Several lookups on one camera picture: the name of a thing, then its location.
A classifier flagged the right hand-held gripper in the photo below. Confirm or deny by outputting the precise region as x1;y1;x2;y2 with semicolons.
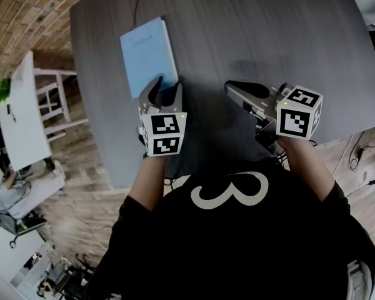
224;79;324;154

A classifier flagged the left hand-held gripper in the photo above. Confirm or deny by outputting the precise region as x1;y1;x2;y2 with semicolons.
137;76;188;158

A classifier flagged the light blue notebook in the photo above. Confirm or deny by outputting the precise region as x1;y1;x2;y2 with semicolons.
119;16;180;99

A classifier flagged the person's right forearm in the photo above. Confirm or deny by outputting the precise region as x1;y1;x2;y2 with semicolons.
277;136;338;203

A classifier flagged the person's left forearm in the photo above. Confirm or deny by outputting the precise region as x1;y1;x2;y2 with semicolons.
127;153;169;213

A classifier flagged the white wooden chair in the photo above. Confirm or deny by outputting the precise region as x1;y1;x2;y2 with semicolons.
32;67;89;143

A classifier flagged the white side table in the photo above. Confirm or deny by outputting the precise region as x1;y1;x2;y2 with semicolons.
0;51;53;172

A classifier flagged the person's black printed shirt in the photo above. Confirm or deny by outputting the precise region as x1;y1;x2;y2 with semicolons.
83;156;375;300

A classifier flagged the green potted plant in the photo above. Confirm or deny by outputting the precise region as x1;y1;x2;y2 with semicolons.
0;77;13;105

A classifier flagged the black office chair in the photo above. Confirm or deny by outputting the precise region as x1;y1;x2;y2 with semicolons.
0;207;49;249

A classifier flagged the person's grey shoe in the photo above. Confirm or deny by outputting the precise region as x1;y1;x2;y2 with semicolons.
346;259;373;300

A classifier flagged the thin black cable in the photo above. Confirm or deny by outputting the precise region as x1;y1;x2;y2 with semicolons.
130;0;149;33

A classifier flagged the white floor cable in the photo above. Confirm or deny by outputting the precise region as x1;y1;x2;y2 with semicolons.
331;133;356;178

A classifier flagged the black floor cable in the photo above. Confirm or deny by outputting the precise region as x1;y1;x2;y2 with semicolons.
346;130;375;173

